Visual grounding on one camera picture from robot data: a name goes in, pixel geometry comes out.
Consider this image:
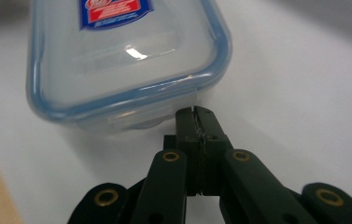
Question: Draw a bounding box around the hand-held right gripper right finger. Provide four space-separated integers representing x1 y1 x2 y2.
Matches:
193 105 318 224

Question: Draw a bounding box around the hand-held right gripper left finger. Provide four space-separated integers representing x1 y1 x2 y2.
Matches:
130 105 204 224

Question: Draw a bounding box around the large clear blue-rimmed food container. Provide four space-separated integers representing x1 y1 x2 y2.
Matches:
25 0 233 134

